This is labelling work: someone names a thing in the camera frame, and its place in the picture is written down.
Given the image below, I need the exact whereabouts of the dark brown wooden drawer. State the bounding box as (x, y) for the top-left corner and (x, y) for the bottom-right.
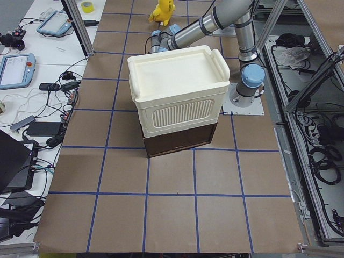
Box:
(142, 123), (218, 157)

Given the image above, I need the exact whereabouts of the cream plastic storage box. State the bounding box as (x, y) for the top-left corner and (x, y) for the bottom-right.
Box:
(127, 45), (230, 138)

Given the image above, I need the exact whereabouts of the yellow plush dinosaur toy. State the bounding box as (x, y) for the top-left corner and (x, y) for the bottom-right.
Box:
(148, 0), (176, 26)

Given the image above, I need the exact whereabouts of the black power adapter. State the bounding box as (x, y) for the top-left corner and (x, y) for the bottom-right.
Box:
(83, 20), (99, 27)

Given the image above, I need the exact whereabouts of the yellow tape roll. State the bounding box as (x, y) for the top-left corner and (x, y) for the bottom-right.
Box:
(81, 1), (95, 13)

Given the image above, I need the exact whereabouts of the black laptop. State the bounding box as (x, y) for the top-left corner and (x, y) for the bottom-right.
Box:
(1, 131), (38, 194)

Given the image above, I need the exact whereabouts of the blue teach pendant far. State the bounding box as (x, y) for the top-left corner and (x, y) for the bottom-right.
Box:
(36, 11), (72, 38)

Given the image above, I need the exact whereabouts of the blue teach pendant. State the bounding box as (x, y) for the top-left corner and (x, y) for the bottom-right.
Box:
(36, 11), (72, 38)
(1, 53), (36, 90)

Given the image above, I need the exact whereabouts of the blue teach pendant near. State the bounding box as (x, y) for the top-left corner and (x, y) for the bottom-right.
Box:
(1, 53), (36, 90)

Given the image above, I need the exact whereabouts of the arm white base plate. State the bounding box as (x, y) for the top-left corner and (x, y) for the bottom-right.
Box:
(223, 83), (265, 116)

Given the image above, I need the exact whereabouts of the aluminium frame rail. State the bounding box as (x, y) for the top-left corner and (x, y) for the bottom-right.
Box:
(263, 0), (344, 247)

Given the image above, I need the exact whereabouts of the aluminium frame post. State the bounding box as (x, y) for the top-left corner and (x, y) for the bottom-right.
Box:
(61, 0), (94, 58)

